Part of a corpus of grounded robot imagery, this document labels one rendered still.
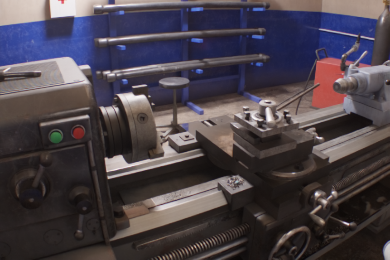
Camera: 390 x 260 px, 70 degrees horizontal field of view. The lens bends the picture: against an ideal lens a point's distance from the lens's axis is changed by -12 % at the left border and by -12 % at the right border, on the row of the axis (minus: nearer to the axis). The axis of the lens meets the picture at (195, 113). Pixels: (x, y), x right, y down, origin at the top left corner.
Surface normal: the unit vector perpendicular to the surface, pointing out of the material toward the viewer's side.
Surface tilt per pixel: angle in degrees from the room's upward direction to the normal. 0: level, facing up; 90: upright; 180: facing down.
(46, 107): 45
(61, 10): 90
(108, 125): 55
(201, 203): 36
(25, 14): 90
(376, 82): 86
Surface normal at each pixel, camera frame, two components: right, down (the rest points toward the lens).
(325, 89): -0.66, 0.27
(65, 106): 0.33, -0.44
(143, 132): 0.46, 0.07
